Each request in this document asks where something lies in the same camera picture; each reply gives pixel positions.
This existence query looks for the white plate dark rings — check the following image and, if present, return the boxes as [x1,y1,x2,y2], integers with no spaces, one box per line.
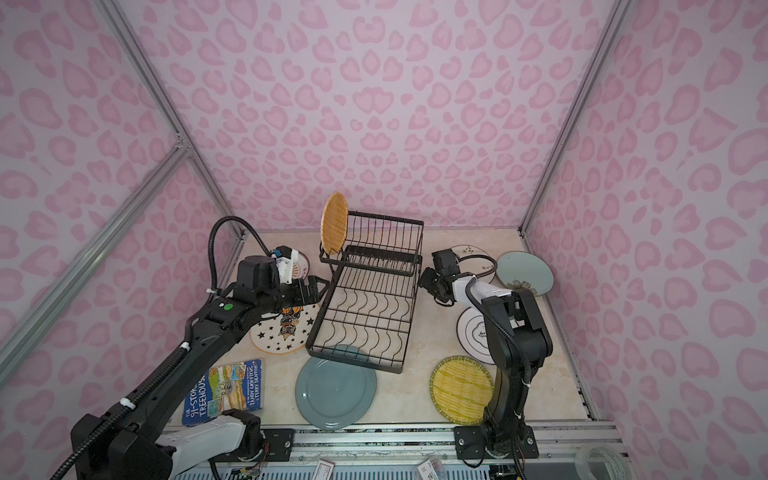
[455,305,497,366]

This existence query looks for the white plate black stars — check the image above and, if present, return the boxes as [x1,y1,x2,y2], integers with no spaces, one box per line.
[249,304,320,355]

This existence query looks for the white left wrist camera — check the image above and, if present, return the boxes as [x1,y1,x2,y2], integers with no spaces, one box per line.
[272,246,299,284]

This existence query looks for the black wire dish rack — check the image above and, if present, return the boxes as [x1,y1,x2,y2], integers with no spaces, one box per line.
[306,211,424,374]

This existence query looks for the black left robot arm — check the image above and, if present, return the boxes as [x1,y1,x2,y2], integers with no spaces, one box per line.
[52,256,328,479]

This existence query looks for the light blue flower plate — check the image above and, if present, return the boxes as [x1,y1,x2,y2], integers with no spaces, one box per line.
[496,251,554,296]

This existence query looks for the yellow woven round plate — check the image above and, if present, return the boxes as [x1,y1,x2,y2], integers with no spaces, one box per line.
[429,356,494,426]

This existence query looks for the clear tape roll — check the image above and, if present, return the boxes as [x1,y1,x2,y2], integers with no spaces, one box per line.
[574,444,633,480]

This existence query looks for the left corner aluminium post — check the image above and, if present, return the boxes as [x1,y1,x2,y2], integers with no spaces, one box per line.
[93,0,235,215]

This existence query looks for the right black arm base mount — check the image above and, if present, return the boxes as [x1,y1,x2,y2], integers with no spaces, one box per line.
[452,425,540,462]

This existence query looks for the corner aluminium post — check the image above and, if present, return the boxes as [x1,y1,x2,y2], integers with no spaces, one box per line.
[93,0,235,215]
[518,0,636,240]

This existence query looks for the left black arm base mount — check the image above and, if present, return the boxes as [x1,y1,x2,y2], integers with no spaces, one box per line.
[213,428,296,463]

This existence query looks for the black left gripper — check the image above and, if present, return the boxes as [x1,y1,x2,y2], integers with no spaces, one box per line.
[258,274,330,317]

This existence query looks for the orange woven round plate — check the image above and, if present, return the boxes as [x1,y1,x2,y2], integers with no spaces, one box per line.
[320,192,349,255]

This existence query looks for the diagonal aluminium frame bar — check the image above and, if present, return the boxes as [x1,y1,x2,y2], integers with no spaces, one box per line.
[1,141,189,385]

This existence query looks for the teal green round plate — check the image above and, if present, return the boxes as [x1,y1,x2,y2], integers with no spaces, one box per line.
[295,345,378,430]

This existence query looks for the aluminium front rail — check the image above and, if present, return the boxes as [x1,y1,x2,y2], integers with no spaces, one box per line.
[110,421,637,480]

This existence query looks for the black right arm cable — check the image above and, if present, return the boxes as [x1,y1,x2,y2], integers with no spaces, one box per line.
[455,254,535,385]

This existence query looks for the right corner aluminium post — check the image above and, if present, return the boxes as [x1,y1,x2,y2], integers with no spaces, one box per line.
[518,0,636,240]

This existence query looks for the white plate floral sprigs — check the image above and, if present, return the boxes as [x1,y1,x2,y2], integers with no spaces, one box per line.
[451,244,497,281]

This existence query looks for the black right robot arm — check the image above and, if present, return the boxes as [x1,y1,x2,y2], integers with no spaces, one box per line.
[419,249,553,468]

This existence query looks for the blue illustrated children's book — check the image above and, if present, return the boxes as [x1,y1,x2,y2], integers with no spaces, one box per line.
[181,359,264,426]

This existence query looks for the white plate orange sunburst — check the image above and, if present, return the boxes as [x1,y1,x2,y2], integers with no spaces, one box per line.
[291,250,310,280]

